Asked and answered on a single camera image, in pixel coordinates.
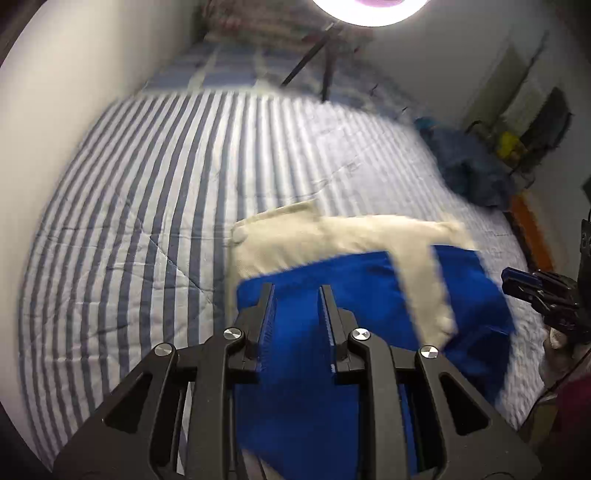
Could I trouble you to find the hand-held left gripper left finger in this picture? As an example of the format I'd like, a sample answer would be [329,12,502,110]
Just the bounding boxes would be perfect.
[53,282,278,480]

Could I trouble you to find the blue striped blanket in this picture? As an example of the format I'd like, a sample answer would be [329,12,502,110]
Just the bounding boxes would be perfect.
[18,88,555,467]

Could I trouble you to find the blue checkered bed sheet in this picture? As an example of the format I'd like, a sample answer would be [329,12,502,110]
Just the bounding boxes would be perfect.
[143,39,402,116]

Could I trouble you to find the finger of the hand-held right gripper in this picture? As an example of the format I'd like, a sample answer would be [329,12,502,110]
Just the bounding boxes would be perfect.
[501,267,578,301]
[524,298,583,330]

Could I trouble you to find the dark hanging clothes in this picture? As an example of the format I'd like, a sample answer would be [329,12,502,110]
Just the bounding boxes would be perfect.
[522,85,573,153]

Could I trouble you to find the ring light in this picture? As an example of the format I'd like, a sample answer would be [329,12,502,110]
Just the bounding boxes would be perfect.
[311,0,430,26]

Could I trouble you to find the beige and blue jacket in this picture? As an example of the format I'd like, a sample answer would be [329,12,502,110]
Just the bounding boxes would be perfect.
[228,198,517,480]

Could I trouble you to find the yellow crate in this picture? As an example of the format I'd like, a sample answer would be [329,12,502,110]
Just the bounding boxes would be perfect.
[496,131,525,160]

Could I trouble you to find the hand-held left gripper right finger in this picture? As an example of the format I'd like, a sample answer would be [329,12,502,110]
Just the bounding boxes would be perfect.
[320,284,542,480]

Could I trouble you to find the black clothes rack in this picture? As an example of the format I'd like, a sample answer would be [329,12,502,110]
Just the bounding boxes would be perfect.
[464,32,575,185]

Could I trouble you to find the dark blue clothes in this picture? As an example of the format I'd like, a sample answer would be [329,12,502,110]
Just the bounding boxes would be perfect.
[413,115,518,208]

